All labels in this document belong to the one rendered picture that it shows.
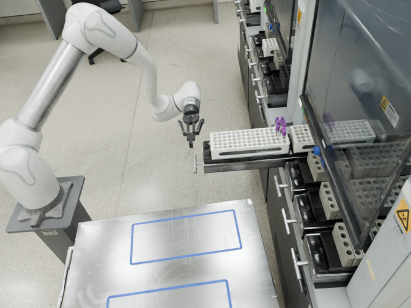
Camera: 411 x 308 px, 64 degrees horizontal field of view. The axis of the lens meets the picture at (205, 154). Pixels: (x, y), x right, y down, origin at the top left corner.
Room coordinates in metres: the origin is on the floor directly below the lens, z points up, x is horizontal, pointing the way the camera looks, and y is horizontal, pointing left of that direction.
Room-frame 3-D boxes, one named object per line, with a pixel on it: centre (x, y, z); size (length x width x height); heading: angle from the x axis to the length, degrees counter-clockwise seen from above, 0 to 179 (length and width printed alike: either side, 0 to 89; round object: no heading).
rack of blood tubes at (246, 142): (0.90, -0.17, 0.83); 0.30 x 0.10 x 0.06; 86
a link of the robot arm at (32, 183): (0.86, 0.68, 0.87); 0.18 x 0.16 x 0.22; 37
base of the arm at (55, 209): (0.83, 0.67, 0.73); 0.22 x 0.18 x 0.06; 176
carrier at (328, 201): (0.58, -0.37, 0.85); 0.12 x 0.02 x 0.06; 176
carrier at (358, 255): (0.42, -0.38, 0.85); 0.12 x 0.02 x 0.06; 176
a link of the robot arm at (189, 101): (1.28, 0.04, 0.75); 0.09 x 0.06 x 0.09; 86
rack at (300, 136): (0.87, -0.49, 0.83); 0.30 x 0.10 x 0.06; 86
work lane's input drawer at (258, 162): (0.89, -0.31, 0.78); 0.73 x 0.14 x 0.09; 86
